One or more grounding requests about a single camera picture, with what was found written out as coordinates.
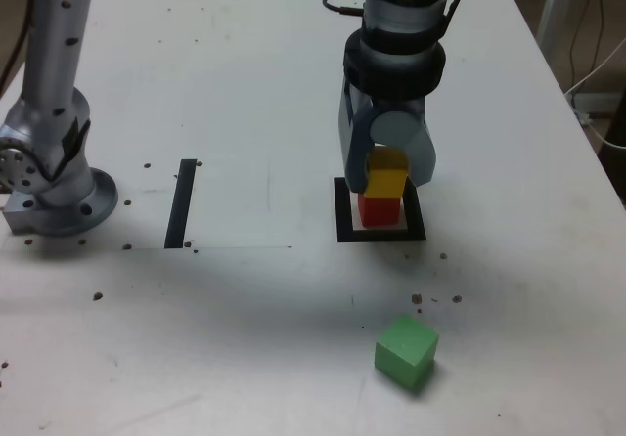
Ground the black tape strip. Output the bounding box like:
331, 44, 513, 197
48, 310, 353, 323
164, 158, 198, 250

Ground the thin white cable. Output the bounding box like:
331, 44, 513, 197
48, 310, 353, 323
563, 35, 626, 150

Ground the white metal post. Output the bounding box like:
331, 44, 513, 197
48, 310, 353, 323
535, 0, 579, 52

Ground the thin black cable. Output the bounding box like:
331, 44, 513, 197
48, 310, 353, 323
566, 0, 606, 91

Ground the yellow cube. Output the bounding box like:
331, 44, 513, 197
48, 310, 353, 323
364, 146, 410, 198

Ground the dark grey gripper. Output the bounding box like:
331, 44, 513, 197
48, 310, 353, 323
336, 78, 438, 195

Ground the red cube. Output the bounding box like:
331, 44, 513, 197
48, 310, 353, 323
356, 192, 401, 229

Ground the green cube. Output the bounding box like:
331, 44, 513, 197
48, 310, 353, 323
374, 312, 440, 392

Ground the white power strip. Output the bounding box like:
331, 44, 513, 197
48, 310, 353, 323
568, 91, 619, 115

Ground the black tape square outline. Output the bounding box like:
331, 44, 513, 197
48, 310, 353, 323
334, 176, 427, 244

